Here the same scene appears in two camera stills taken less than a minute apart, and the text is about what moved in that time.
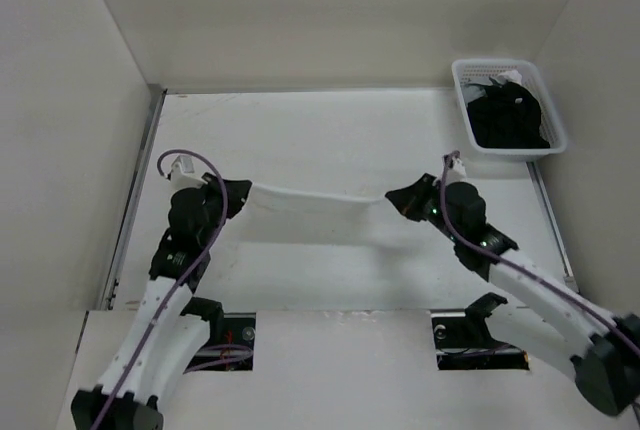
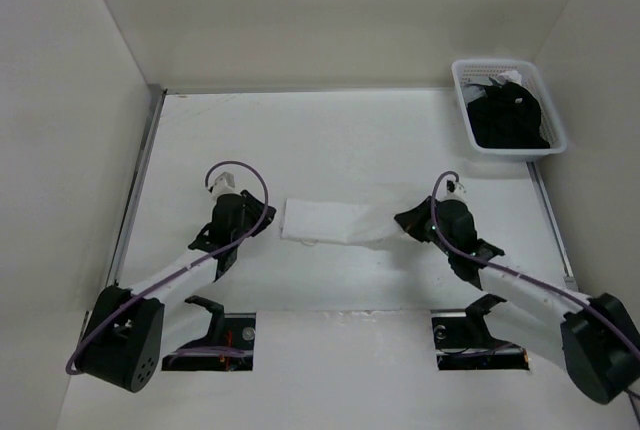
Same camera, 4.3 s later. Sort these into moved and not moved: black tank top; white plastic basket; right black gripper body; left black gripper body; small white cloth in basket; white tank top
Moved: right black gripper body; left black gripper body; white tank top
Not moved: white plastic basket; small white cloth in basket; black tank top
